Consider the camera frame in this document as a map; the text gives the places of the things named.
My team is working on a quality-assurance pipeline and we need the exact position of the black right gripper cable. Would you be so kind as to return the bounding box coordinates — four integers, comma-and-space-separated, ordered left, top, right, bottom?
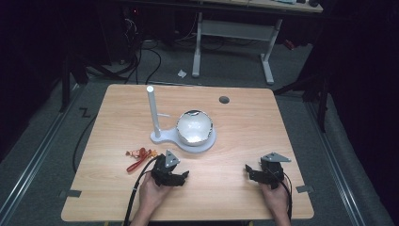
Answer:
276, 170, 294, 221

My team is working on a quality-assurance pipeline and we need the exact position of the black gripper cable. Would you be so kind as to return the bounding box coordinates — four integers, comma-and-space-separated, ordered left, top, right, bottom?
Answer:
122, 154, 162, 226
276, 170, 294, 221

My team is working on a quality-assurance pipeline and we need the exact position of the small red object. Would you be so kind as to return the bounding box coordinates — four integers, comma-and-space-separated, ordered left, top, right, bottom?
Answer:
282, 39, 296, 52

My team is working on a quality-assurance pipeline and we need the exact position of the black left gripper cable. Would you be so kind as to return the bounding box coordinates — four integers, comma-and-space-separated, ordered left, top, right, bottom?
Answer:
122, 154, 162, 226

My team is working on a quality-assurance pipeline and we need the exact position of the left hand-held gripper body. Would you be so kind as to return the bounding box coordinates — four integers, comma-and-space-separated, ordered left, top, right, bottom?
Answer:
151, 149, 182, 187

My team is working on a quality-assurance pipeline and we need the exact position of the person's left hand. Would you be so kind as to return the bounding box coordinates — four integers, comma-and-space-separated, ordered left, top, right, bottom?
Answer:
138, 171, 173, 218

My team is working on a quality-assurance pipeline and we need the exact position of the red ribbon with small charm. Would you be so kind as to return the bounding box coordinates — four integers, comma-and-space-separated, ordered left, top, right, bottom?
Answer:
124, 147, 159, 173

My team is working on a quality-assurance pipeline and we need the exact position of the silver metal bowl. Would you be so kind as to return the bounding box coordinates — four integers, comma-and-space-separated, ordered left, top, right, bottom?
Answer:
175, 109, 215, 148

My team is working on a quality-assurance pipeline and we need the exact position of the person's right hand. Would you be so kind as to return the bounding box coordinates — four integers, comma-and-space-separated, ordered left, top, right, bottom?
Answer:
259, 178, 292, 219

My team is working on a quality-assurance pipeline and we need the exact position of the black metal stand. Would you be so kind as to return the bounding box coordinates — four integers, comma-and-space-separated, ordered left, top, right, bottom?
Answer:
57, 51, 90, 114
272, 70, 332, 134

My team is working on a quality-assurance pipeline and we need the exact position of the white stand with pole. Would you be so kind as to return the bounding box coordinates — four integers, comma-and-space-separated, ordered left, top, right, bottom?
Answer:
146, 85, 218, 154

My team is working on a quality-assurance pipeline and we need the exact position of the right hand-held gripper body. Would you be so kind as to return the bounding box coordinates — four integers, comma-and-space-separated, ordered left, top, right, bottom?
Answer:
258, 152, 292, 190

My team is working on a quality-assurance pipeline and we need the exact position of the desk with white metal legs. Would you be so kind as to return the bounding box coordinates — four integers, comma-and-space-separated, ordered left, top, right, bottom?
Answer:
191, 0, 324, 87

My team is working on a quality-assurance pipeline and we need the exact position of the black floor cable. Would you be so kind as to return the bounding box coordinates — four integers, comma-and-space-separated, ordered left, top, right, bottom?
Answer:
72, 113, 99, 174

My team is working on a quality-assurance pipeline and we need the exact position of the bundle of black cables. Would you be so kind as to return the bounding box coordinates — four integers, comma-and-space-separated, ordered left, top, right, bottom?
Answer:
121, 12, 163, 86

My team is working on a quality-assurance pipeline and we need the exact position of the metal floor rail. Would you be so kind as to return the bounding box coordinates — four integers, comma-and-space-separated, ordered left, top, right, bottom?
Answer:
304, 100, 369, 226
0, 83, 84, 222

